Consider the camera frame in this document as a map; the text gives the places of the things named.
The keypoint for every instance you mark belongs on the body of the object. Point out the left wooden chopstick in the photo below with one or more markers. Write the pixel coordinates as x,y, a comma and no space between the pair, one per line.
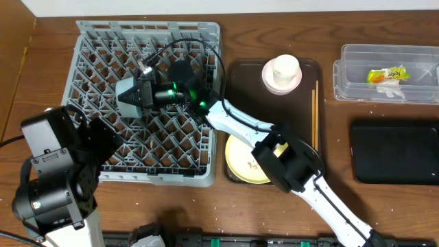
313,118

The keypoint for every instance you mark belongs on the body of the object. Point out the white tissue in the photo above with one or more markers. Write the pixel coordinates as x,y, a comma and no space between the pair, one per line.
391,88

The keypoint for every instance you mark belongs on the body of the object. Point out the dark brown serving tray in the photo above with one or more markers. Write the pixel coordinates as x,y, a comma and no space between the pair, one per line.
246,91

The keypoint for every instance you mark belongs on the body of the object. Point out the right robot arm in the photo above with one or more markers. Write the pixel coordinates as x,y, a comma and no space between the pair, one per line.
291,164

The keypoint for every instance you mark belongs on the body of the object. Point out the cream plastic cup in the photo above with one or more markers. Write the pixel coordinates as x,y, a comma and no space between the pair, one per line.
285,67

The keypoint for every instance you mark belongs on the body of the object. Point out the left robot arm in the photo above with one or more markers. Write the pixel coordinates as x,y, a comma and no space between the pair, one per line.
55,199

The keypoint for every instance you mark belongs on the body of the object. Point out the yellow green snack wrapper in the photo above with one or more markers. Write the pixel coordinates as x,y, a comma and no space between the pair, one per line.
385,74

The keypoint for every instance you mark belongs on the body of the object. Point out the right wooden chopstick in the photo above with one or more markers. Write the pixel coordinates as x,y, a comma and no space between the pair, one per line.
316,115

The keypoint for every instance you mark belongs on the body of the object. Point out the wooden chopstick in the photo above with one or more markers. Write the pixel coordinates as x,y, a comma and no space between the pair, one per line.
316,115
313,118

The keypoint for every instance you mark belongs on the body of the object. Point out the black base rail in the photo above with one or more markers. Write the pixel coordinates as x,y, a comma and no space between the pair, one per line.
154,235

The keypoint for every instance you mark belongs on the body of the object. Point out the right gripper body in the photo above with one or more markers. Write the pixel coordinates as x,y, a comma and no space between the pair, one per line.
148,95

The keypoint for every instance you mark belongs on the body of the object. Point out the clear plastic bin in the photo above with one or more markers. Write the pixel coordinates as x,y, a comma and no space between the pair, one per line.
357,60

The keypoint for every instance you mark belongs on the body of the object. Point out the light blue bowl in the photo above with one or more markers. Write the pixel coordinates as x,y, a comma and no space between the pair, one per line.
127,110

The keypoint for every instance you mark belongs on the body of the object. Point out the yellow plate with crumbs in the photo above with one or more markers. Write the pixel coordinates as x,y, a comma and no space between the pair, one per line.
242,163

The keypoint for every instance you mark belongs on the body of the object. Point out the grey plastic dishwasher rack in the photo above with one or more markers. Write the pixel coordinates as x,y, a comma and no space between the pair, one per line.
166,146

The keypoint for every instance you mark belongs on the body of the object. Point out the black plastic bin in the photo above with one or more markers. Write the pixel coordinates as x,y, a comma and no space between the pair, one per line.
395,151

